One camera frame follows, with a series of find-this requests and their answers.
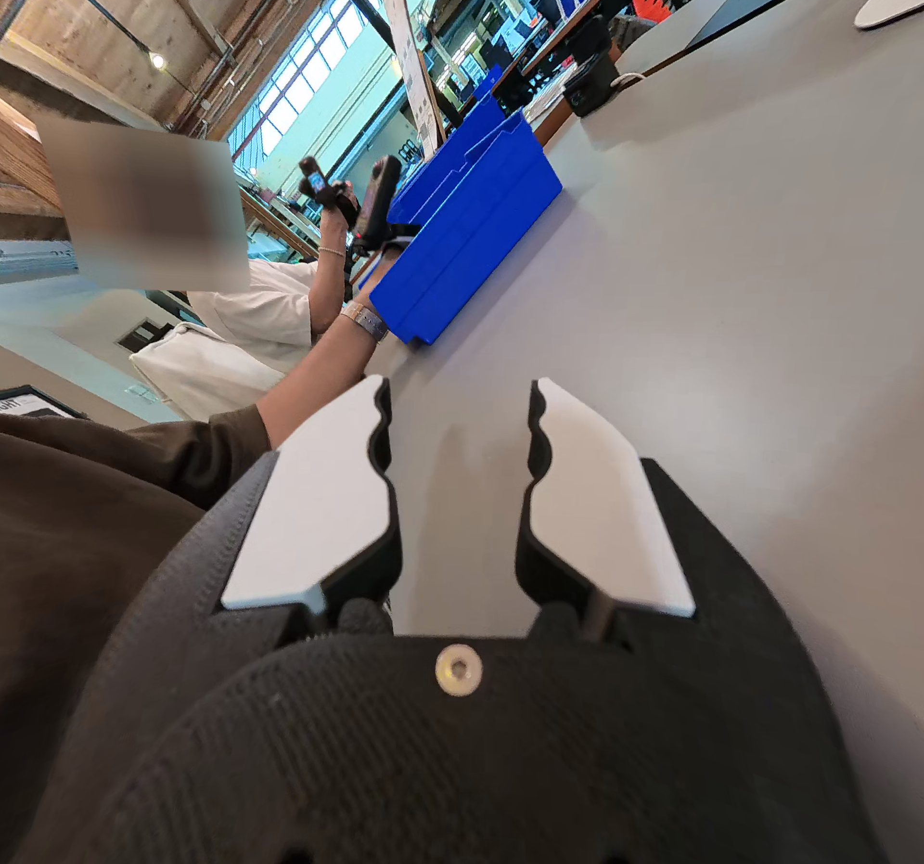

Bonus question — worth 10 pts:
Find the black framed sign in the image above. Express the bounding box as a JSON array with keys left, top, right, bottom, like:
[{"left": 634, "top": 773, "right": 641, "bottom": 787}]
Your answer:
[{"left": 0, "top": 385, "right": 88, "bottom": 421}]

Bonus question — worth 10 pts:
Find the person's left forearm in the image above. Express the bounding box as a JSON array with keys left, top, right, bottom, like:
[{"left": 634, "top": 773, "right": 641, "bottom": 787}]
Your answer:
[{"left": 256, "top": 319, "right": 380, "bottom": 450}]

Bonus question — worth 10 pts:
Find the silver wristwatch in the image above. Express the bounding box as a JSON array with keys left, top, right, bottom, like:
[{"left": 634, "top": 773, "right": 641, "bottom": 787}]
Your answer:
[{"left": 341, "top": 301, "right": 391, "bottom": 345}]

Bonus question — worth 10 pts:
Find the printed paper sheet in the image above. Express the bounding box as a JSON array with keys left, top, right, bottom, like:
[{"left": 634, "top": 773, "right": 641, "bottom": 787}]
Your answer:
[{"left": 523, "top": 80, "right": 571, "bottom": 125}]

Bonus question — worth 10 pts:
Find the black battery charger case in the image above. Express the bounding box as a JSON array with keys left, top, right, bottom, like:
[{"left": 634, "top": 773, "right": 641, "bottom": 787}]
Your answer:
[{"left": 562, "top": 15, "right": 623, "bottom": 117}]

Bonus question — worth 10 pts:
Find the blue bin with tag label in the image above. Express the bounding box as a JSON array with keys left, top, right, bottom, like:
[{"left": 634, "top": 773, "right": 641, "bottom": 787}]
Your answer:
[{"left": 390, "top": 63, "right": 506, "bottom": 219}]

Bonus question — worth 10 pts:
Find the person's left hand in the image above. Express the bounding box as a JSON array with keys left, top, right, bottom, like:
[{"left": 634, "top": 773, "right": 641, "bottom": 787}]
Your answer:
[{"left": 354, "top": 242, "right": 407, "bottom": 316}]

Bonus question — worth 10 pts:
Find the wood-edged background desk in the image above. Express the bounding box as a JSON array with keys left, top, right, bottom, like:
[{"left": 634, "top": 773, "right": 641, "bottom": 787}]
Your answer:
[{"left": 469, "top": 0, "right": 651, "bottom": 89}]

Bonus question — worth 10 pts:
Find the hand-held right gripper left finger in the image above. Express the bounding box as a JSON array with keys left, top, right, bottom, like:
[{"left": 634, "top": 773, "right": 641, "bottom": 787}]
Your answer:
[{"left": 220, "top": 374, "right": 402, "bottom": 619}]

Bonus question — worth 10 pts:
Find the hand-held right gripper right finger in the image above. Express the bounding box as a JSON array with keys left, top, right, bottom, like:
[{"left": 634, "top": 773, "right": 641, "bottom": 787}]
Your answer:
[{"left": 515, "top": 377, "right": 697, "bottom": 643}]

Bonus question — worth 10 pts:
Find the blue plastic bin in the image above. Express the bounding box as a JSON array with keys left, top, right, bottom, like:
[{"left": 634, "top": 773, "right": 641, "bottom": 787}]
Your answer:
[{"left": 368, "top": 109, "right": 564, "bottom": 347}]

